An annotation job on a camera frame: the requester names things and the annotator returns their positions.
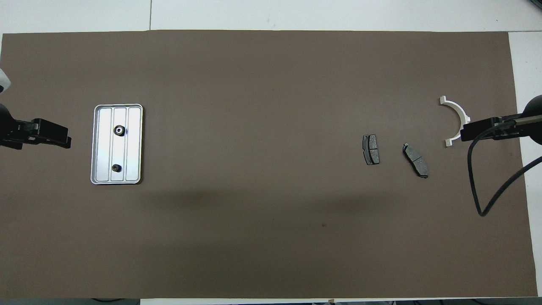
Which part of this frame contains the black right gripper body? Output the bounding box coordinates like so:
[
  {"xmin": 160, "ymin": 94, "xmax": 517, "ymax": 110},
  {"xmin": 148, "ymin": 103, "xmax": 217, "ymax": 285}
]
[{"xmin": 493, "ymin": 95, "xmax": 542, "ymax": 144}]

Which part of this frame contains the rectangular dark brake pad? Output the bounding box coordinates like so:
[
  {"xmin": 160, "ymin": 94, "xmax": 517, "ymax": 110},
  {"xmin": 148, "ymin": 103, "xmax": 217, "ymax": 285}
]
[{"xmin": 362, "ymin": 134, "xmax": 380, "ymax": 166}]

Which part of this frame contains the silver metal tray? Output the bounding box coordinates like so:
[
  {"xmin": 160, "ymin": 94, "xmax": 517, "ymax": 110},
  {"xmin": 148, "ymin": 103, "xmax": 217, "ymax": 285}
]
[{"xmin": 90, "ymin": 104, "xmax": 144, "ymax": 185}]

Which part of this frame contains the tapered dark brake pad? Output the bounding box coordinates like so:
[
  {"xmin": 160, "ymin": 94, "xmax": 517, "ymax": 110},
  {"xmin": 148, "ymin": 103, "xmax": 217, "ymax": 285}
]
[{"xmin": 402, "ymin": 143, "xmax": 429, "ymax": 179}]

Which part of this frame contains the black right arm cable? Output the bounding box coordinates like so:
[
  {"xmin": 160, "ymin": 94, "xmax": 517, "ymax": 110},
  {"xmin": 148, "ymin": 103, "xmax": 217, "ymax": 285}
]
[{"xmin": 467, "ymin": 118, "xmax": 542, "ymax": 217}]

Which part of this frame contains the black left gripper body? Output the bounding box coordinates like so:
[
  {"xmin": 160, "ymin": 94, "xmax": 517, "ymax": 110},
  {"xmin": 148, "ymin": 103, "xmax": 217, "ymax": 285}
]
[{"xmin": 0, "ymin": 104, "xmax": 43, "ymax": 150}]

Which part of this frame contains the white semicircular bracket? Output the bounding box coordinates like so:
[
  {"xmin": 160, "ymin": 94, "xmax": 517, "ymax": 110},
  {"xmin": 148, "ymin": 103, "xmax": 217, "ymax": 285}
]
[{"xmin": 440, "ymin": 96, "xmax": 471, "ymax": 148}]

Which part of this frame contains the brown table mat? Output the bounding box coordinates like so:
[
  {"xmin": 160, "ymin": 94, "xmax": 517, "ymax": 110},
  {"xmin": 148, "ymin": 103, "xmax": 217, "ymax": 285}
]
[{"xmin": 0, "ymin": 30, "xmax": 538, "ymax": 299}]

